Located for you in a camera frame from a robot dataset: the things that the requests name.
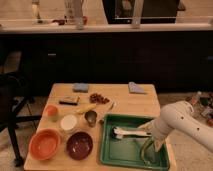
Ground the orange red bowl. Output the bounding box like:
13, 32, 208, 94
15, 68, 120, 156
28, 129, 61, 161

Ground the dark cabinet counter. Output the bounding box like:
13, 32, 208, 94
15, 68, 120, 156
0, 28, 213, 95

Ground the green pepper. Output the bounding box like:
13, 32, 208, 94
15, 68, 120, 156
140, 137, 154, 165

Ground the green plastic tray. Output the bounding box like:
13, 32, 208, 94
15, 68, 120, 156
100, 114, 170, 171

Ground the white and black utensil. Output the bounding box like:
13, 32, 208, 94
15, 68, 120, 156
112, 127, 150, 139

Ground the grey folded cloth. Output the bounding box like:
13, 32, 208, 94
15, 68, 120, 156
128, 82, 145, 94

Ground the orange cup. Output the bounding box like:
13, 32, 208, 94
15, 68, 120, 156
44, 105, 59, 122

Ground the dark maroon bowl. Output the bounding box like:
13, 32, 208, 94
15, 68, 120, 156
66, 132, 93, 160

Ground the black office chair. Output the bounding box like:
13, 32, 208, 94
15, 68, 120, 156
0, 49, 43, 168

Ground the black rectangular block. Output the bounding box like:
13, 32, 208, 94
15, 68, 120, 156
59, 96, 79, 105

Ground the small white bowl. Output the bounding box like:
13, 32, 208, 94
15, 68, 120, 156
60, 114, 77, 131

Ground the dark metal cup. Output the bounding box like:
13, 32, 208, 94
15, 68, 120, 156
84, 110, 97, 127

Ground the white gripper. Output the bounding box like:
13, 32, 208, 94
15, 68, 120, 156
138, 119, 167, 149

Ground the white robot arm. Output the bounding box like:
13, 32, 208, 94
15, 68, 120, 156
139, 101, 213, 152

